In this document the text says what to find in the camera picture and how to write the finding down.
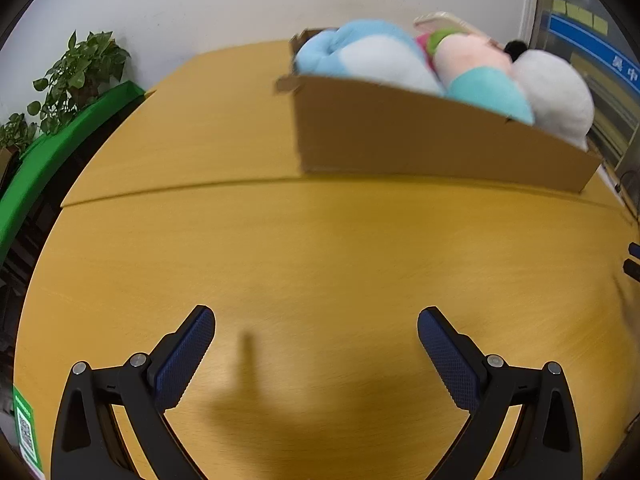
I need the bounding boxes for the light blue plush toy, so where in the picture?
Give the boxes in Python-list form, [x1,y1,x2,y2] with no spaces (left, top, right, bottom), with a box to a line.
[294,19,446,97]

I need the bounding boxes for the blue door sign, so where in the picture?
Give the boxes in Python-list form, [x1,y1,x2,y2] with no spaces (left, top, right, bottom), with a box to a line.
[546,12,640,87]

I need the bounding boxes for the pink plush toy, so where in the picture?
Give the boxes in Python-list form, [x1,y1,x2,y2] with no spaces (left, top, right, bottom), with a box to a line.
[415,27,513,87]

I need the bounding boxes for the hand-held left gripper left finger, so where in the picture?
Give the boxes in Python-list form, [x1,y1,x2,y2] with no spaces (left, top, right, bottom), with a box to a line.
[51,305,217,480]

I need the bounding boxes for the yellow sticky notes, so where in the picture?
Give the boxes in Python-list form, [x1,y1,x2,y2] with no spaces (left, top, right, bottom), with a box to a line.
[551,0,610,37]

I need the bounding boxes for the large green potted plant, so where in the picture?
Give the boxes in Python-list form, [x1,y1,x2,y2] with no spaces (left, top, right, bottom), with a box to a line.
[31,30,132,137]

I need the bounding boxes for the green code sticker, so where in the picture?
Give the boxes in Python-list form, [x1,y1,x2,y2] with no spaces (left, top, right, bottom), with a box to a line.
[12,385,47,479]

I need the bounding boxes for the panda plush toy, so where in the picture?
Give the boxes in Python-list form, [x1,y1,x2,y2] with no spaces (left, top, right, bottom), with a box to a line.
[502,40,597,152]

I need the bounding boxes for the teal plush toy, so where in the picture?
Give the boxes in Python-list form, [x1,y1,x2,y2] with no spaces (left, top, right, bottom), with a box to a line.
[444,66,536,127]

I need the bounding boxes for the brown cardboard box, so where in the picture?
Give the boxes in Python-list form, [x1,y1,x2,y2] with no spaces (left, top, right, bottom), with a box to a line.
[275,27,605,196]

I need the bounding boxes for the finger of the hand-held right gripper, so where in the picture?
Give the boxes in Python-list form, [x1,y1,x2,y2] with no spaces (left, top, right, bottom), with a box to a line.
[622,241,640,282]

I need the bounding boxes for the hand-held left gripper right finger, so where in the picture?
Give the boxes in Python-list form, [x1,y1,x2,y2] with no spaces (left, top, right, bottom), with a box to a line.
[417,307,583,480]

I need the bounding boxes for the small green potted plant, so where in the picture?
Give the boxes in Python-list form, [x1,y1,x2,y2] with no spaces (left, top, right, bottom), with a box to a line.
[0,112,42,156]

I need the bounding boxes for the green bench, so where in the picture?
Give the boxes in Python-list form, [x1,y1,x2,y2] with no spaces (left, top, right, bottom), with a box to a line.
[0,80,158,263]

